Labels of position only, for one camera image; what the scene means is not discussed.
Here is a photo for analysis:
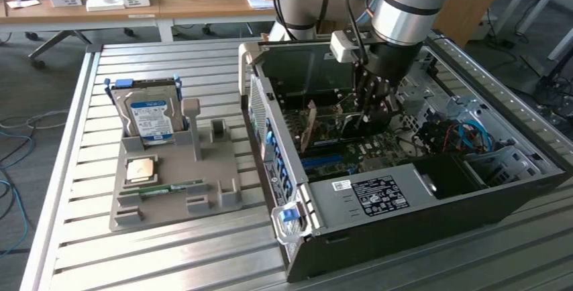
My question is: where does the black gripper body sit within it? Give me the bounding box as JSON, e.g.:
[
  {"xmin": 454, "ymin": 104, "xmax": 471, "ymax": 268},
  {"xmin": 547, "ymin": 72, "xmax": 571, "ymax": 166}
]
[{"xmin": 356, "ymin": 41, "xmax": 424, "ymax": 88}]

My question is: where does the green graphics card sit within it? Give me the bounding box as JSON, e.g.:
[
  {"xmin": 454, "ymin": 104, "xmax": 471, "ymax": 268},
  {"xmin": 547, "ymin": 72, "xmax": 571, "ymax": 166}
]
[{"xmin": 295, "ymin": 101, "xmax": 363, "ymax": 154}]

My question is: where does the green motherboard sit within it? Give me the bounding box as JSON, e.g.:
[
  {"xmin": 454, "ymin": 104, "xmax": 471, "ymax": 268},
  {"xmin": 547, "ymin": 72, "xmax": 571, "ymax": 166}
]
[{"xmin": 276, "ymin": 86, "xmax": 416, "ymax": 183}]

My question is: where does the RAM stick with label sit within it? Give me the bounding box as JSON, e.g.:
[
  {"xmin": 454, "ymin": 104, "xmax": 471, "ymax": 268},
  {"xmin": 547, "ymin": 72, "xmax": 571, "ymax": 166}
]
[{"xmin": 311, "ymin": 138, "xmax": 359, "ymax": 149}]

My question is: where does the silver chipset heatsink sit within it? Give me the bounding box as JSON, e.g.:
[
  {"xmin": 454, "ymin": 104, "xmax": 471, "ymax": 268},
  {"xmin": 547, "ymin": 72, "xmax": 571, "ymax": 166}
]
[{"xmin": 360, "ymin": 157, "xmax": 391, "ymax": 172}]

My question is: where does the silver metal disk bay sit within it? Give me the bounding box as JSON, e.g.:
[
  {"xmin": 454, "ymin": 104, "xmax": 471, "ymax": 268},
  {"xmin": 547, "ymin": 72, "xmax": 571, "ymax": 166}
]
[{"xmin": 384, "ymin": 66, "xmax": 543, "ymax": 187}]

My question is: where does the blue expansion slot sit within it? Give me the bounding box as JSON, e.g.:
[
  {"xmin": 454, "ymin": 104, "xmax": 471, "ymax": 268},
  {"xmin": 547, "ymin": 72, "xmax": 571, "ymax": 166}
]
[{"xmin": 300, "ymin": 156, "xmax": 346, "ymax": 168}]

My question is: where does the wooden cabinet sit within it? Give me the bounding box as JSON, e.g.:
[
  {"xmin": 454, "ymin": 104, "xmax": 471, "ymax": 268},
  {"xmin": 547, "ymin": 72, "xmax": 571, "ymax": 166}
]
[{"xmin": 428, "ymin": 0, "xmax": 514, "ymax": 48}]

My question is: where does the grey power supply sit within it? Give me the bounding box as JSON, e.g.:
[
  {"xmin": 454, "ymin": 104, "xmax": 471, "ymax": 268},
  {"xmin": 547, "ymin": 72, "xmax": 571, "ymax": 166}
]
[{"xmin": 307, "ymin": 164, "xmax": 438, "ymax": 231}]

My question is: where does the blue case latch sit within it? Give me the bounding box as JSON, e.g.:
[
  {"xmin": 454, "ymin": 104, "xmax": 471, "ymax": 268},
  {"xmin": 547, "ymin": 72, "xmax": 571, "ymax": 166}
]
[{"xmin": 279, "ymin": 203, "xmax": 300, "ymax": 225}]

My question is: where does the black open PC case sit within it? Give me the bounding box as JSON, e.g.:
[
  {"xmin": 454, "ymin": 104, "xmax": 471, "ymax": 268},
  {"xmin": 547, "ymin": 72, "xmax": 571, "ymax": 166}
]
[{"xmin": 237, "ymin": 28, "xmax": 567, "ymax": 284}]

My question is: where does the grey parts rack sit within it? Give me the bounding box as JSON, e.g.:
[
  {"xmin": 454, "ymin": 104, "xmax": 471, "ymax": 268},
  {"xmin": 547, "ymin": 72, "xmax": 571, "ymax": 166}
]
[{"xmin": 106, "ymin": 98, "xmax": 245, "ymax": 234}]

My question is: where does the hard disk with blue caddy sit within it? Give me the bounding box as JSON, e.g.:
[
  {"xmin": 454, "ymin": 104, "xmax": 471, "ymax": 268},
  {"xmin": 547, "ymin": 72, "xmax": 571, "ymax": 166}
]
[{"xmin": 101, "ymin": 75, "xmax": 187, "ymax": 147}]

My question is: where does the green RAM stick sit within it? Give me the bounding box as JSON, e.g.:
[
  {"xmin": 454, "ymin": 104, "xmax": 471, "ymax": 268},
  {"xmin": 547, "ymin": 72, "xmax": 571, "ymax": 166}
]
[{"xmin": 118, "ymin": 179, "xmax": 203, "ymax": 195}]

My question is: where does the silver CPU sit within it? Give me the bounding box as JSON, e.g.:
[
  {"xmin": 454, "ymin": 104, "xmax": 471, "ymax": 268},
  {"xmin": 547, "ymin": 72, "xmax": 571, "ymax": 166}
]
[{"xmin": 124, "ymin": 158, "xmax": 156, "ymax": 182}]

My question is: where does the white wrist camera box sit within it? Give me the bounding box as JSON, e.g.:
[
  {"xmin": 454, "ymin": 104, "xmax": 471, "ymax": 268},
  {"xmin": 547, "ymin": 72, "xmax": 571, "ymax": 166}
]
[{"xmin": 330, "ymin": 30, "xmax": 374, "ymax": 64}]

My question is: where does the red disk wire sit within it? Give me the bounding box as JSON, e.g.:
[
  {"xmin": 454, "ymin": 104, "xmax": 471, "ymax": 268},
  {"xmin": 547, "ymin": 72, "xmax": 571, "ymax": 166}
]
[{"xmin": 440, "ymin": 125, "xmax": 471, "ymax": 154}]

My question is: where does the blue disk wire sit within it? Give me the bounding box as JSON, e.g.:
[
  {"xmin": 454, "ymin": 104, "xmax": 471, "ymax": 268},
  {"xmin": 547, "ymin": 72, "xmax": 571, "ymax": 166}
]
[{"xmin": 455, "ymin": 119, "xmax": 494, "ymax": 154}]

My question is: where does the blue floor cable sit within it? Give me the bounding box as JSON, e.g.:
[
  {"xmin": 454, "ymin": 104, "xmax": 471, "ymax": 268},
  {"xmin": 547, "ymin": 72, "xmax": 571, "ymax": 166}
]
[{"xmin": 0, "ymin": 129, "xmax": 36, "ymax": 259}]

